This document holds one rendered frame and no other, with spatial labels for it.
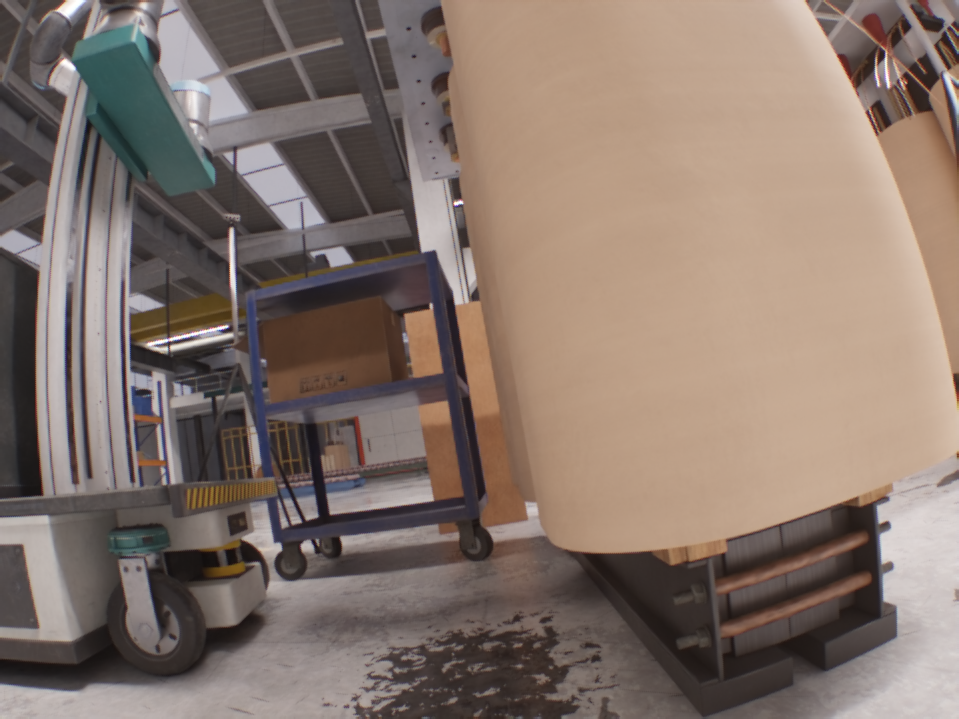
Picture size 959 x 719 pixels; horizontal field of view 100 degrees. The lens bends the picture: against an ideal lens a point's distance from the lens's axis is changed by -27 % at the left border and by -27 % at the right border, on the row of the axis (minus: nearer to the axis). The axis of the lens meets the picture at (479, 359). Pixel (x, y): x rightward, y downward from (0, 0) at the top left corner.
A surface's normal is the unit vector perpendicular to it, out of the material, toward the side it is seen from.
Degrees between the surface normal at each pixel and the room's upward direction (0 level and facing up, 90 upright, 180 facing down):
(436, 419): 90
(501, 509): 90
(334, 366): 90
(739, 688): 90
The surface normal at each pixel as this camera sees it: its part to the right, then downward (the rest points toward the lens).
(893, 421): -0.02, -0.16
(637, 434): -0.52, -0.05
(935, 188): -0.74, 0.01
